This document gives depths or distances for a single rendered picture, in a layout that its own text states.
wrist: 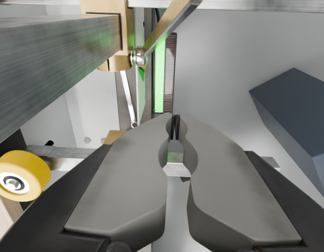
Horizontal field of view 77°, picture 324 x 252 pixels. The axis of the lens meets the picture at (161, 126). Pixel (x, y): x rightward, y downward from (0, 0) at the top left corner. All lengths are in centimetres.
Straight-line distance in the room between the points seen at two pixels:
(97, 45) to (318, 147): 75
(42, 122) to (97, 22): 37
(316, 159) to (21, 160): 77
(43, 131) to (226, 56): 94
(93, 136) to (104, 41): 47
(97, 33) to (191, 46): 97
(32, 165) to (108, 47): 23
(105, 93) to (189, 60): 68
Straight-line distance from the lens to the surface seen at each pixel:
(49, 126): 54
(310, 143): 84
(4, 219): 48
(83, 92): 58
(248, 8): 27
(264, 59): 124
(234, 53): 118
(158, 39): 17
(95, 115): 59
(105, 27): 20
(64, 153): 39
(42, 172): 37
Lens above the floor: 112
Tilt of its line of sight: 60 degrees down
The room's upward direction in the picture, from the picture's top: 175 degrees counter-clockwise
